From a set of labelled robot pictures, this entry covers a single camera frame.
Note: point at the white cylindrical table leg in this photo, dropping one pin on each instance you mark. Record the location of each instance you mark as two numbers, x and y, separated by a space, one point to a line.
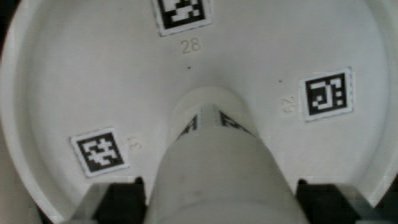
221 186

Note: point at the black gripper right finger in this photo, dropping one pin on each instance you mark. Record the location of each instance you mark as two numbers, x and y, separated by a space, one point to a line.
324 204

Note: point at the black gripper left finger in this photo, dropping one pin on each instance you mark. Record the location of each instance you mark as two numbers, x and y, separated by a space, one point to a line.
121 209

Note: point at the white round table top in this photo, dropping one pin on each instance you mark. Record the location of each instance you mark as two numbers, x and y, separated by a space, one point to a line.
107 57

